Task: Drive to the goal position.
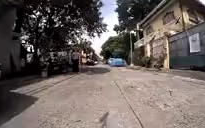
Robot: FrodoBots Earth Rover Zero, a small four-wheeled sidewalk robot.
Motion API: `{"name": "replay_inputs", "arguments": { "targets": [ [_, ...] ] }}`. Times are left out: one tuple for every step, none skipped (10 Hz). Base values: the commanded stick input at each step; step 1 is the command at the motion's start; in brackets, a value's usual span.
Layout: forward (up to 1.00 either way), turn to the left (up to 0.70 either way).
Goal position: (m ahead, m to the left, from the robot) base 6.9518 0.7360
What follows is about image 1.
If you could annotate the dark building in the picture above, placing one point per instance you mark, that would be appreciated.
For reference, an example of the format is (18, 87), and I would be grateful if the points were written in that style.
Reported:
(3, 36)

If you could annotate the yellow building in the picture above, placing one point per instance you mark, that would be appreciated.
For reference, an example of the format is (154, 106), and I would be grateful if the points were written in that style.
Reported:
(163, 26)

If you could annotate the grey concrete sidewalk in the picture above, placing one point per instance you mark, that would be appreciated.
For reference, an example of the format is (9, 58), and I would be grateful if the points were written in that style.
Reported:
(40, 83)

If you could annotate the person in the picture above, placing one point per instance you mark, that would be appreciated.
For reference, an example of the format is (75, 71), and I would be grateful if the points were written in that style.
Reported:
(76, 60)

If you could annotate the group of green trees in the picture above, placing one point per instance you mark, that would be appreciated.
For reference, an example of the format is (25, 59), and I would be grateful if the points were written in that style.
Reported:
(113, 46)

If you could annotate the grey concrete road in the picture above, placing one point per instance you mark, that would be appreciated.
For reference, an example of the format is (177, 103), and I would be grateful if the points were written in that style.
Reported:
(90, 96)

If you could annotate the large dark tree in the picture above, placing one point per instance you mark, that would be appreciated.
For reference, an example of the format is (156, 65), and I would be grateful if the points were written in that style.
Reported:
(56, 23)

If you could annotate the grey metal gate wall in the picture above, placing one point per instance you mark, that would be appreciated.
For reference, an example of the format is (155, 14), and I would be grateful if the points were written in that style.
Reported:
(186, 55)

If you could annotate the bushes by gate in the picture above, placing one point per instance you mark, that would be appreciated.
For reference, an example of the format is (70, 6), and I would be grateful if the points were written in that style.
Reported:
(151, 62)

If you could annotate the pole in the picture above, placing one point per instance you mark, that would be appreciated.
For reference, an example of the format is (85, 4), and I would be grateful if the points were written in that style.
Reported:
(131, 50)

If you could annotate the car under blue cover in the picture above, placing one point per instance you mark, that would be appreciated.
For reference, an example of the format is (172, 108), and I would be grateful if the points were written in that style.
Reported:
(117, 62)

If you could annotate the concrete pavement strip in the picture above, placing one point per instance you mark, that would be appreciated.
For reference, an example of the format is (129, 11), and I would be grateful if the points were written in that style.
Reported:
(190, 75)

